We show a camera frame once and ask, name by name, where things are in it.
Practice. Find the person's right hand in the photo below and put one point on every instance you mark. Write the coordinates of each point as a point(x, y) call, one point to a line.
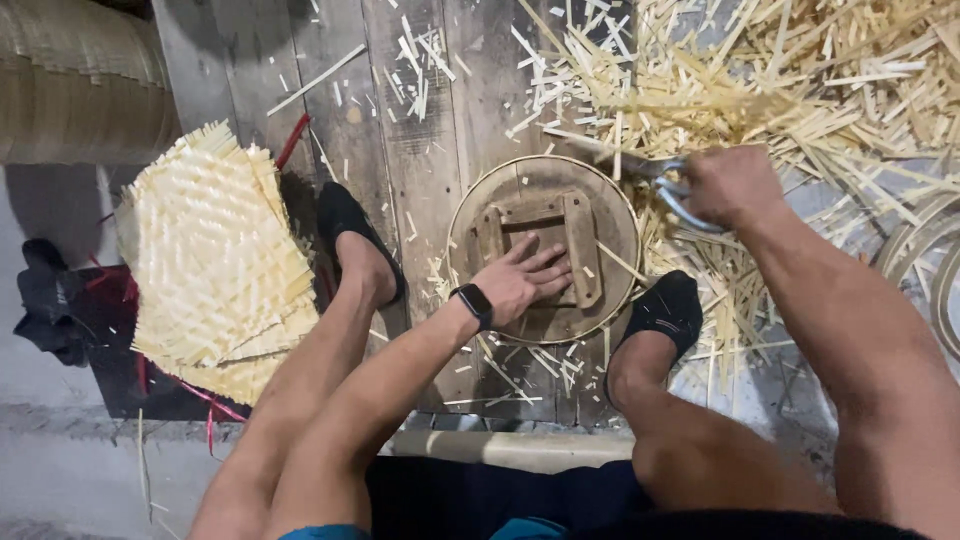
point(731, 187)

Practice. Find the person's left hand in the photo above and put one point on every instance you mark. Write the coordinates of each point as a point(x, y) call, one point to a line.
point(514, 289)

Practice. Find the person's right fingers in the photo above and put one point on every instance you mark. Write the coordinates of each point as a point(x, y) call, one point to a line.
point(694, 187)

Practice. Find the metal scissors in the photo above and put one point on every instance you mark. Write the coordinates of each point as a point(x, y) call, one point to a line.
point(671, 191)

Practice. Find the round wooden mould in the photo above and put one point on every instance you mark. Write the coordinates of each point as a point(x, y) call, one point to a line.
point(600, 307)

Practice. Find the black right shoe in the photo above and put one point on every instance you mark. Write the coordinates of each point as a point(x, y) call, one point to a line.
point(666, 307)

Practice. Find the black shoe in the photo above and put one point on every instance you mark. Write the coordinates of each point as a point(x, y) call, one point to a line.
point(346, 217)
point(666, 307)

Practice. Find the pile of bamboo strip offcuts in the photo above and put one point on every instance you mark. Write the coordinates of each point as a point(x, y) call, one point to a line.
point(787, 97)

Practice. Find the bamboo hoops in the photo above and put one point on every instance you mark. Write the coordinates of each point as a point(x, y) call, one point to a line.
point(919, 259)

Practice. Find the black smartwatch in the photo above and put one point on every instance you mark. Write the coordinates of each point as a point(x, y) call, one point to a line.
point(475, 304)

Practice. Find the person's right leg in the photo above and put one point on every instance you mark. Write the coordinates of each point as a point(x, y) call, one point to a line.
point(697, 442)

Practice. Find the person's leg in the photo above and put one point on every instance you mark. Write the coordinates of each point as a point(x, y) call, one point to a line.
point(300, 390)
point(697, 442)

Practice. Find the wooden plank platform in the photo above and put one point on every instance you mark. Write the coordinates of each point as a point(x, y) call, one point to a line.
point(420, 127)

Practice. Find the black left shoe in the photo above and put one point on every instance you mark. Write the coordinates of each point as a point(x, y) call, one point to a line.
point(346, 217)

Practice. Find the dark blue shorts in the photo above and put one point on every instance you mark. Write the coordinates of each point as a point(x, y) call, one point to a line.
point(502, 499)

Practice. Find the long bamboo strip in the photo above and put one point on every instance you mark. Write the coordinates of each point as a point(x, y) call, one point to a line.
point(316, 79)

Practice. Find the person's left leg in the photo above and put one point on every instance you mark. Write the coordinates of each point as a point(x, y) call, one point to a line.
point(300, 390)

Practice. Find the stack of woven bamboo mats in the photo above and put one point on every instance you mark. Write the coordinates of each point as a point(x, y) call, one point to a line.
point(217, 262)

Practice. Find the stack of finished woven trays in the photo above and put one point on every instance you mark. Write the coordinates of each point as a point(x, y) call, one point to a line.
point(75, 90)

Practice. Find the black cloth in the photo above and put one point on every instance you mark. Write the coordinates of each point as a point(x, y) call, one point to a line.
point(46, 304)

